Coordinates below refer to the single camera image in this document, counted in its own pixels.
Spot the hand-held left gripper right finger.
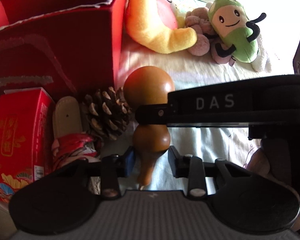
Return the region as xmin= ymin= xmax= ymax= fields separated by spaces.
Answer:
xmin=167 ymin=145 xmax=243 ymax=198

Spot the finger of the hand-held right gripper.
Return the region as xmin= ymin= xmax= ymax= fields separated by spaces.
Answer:
xmin=135 ymin=102 xmax=178 ymax=126

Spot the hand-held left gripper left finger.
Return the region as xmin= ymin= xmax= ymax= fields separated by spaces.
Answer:
xmin=74 ymin=149 xmax=136 ymax=201

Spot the brown gourd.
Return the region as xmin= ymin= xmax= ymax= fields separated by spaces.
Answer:
xmin=123 ymin=66 xmax=176 ymax=186

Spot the pine cone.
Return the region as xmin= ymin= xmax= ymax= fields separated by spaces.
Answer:
xmin=81 ymin=86 xmax=133 ymax=141

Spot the cream leather belt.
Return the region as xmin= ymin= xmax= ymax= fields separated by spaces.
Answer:
xmin=52 ymin=96 xmax=101 ymax=196

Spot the large red cardboard box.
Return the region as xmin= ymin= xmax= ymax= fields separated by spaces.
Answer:
xmin=0 ymin=0 xmax=131 ymax=105

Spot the person's right hand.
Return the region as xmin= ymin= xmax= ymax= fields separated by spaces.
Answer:
xmin=247 ymin=139 xmax=300 ymax=233

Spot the cream bed sheet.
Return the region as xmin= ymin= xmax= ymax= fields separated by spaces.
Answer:
xmin=100 ymin=0 xmax=300 ymax=193

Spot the white plush toy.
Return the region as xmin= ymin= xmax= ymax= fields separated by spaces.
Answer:
xmin=251 ymin=44 xmax=272 ymax=73

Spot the pink brown plush toy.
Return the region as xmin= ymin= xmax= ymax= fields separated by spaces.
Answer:
xmin=185 ymin=2 xmax=237 ymax=67

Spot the green smiling plush toy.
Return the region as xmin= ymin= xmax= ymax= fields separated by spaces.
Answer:
xmin=207 ymin=0 xmax=267 ymax=64

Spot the orange plush shrimp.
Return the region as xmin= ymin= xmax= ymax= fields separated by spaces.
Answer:
xmin=125 ymin=0 xmax=198 ymax=54

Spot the small red printed box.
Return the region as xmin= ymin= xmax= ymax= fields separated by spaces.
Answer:
xmin=0 ymin=87 xmax=57 ymax=201

